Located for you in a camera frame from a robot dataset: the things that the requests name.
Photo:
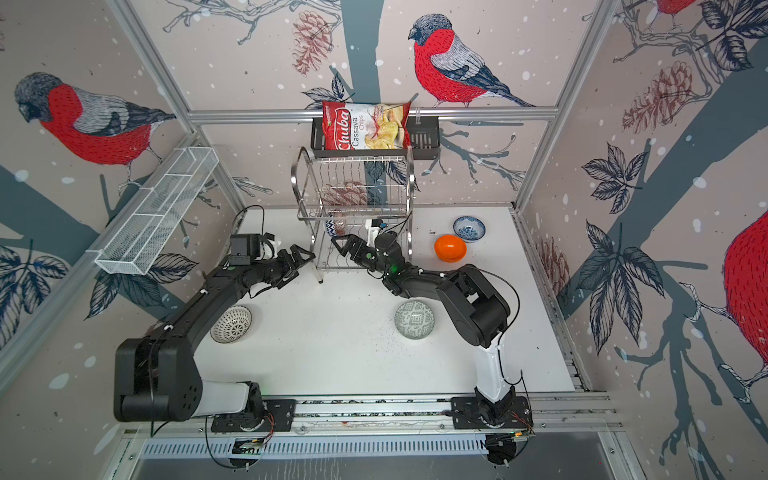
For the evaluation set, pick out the green pattern bowl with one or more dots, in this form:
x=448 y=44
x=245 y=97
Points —
x=414 y=320

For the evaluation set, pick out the red cassava chips bag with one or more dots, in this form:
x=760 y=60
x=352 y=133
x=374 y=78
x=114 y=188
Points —
x=366 y=126

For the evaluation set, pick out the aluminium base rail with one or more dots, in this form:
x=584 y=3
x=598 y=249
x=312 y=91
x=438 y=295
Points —
x=320 y=428

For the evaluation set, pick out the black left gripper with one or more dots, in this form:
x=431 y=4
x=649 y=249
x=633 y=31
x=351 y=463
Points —
x=289 y=266

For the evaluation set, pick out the white mesh wall shelf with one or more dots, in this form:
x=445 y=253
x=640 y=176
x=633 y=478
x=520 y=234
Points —
x=141 y=238

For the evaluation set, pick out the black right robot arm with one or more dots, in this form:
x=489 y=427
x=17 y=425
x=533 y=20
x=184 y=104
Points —
x=478 y=312

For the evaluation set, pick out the dark red pattern bowl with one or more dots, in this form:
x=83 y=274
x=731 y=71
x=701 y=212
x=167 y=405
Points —
x=232 y=325

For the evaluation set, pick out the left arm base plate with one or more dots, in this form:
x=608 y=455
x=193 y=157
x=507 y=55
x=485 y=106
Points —
x=255 y=415

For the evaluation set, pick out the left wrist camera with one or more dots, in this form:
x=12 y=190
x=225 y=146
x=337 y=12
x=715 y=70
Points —
x=245 y=249

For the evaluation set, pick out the steel two-tier dish rack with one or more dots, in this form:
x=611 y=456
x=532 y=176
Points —
x=354 y=189

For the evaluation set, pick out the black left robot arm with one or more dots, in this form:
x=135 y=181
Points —
x=156 y=376

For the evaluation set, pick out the blue floral small bowl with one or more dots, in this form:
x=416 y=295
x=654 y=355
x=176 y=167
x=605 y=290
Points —
x=469 y=228

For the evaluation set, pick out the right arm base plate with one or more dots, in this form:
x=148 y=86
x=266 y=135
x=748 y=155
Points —
x=492 y=413

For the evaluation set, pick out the plain orange bowl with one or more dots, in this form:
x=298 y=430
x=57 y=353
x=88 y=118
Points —
x=450 y=248

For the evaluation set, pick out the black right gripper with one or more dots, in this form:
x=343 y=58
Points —
x=351 y=247

